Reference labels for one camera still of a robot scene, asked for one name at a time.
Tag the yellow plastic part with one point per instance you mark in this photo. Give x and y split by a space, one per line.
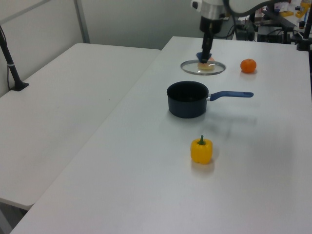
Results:
303 9

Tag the orange mandarin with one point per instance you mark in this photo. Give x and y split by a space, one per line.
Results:
248 65

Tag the black equipment box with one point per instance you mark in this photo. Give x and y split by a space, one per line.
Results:
270 34

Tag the dark blue saucepan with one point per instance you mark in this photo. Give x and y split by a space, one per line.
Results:
187 107

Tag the pink yellow peach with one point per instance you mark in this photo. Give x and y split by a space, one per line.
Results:
206 66

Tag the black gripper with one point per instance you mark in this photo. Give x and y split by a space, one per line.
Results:
210 24

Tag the yellow bell pepper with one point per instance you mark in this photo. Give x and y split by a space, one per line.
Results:
201 152

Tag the glass lid with blue knob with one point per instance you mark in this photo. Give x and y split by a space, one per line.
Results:
190 67

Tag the black camera stand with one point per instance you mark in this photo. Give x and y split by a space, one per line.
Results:
304 36

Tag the black stand with white band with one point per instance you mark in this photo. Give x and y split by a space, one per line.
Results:
12 70

